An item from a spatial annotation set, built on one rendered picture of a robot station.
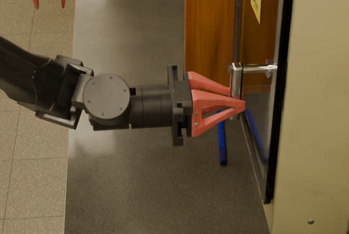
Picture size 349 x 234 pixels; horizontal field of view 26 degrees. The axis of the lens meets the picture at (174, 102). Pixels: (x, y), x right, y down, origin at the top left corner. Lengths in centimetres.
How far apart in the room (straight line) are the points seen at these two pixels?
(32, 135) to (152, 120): 192
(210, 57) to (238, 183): 26
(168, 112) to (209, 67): 39
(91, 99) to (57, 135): 196
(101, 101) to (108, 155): 35
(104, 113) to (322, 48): 27
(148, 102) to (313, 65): 22
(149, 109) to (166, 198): 23
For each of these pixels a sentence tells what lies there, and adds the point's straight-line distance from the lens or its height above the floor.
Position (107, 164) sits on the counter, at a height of 94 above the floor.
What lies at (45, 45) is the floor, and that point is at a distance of 343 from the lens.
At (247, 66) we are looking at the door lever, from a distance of 98.
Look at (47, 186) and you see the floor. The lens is 265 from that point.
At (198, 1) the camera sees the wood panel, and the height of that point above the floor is 113.
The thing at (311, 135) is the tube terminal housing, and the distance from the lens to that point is 101.
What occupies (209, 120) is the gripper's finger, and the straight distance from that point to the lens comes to 101.
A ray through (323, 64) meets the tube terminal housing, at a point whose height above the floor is 124.
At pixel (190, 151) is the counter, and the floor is 94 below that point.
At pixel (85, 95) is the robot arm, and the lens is 92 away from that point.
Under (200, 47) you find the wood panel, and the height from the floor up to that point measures 104.
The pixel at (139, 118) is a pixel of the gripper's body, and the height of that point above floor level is 115.
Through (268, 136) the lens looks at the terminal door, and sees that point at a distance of 102.
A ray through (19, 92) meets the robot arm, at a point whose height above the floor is 121.
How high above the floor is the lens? 173
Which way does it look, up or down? 35 degrees down
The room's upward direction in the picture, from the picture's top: straight up
